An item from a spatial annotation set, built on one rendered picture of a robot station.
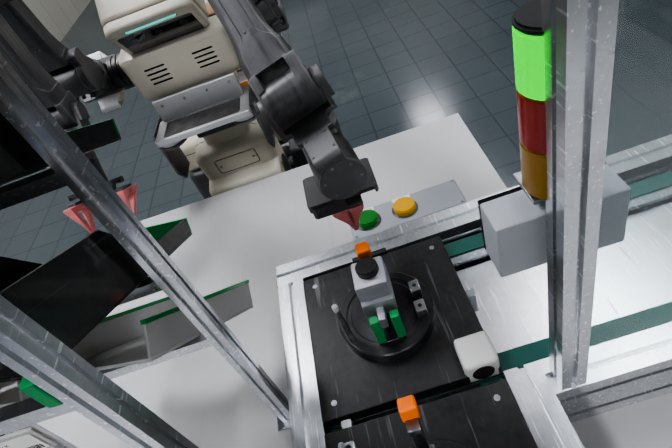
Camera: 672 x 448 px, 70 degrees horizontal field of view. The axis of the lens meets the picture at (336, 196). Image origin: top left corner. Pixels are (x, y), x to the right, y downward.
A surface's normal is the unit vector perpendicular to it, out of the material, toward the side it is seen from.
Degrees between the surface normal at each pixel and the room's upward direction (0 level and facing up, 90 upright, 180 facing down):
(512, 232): 90
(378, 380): 0
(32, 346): 90
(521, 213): 0
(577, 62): 90
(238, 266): 0
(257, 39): 39
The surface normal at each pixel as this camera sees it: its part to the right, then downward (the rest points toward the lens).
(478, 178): -0.29, -0.70
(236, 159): 0.18, 0.73
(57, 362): 0.94, -0.32
